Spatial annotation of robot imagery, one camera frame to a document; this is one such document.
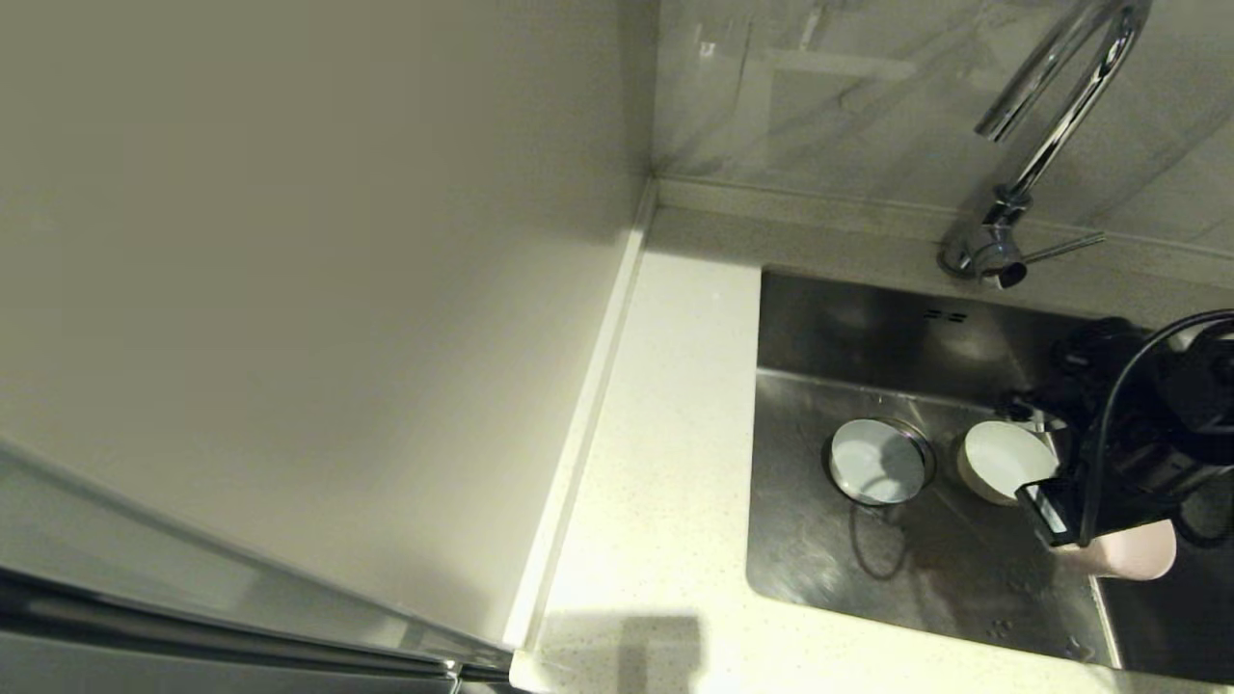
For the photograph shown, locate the chrome gooseneck faucet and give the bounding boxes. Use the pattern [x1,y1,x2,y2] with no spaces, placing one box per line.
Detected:
[940,0,1153,290]

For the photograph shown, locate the white ceramic bowl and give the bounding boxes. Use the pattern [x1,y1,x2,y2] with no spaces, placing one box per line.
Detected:
[956,419,1060,507]

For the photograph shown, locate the pink bowl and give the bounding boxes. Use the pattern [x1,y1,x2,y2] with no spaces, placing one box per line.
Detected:
[1054,519,1179,582]

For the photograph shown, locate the stainless steel sink basin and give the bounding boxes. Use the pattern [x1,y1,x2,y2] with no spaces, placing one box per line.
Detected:
[744,268,1234,687]

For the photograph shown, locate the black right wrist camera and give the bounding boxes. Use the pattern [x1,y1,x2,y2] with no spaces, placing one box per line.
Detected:
[1014,479,1086,548]

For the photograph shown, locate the light blue bowl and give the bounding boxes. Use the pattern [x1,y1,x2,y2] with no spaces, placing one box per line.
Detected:
[827,417,928,508]

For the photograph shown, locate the stainless steel appliance door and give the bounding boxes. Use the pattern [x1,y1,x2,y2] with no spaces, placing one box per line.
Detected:
[0,443,514,694]

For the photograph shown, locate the white countertop upstand trim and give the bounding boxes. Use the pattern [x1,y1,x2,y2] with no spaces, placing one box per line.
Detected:
[501,181,658,652]

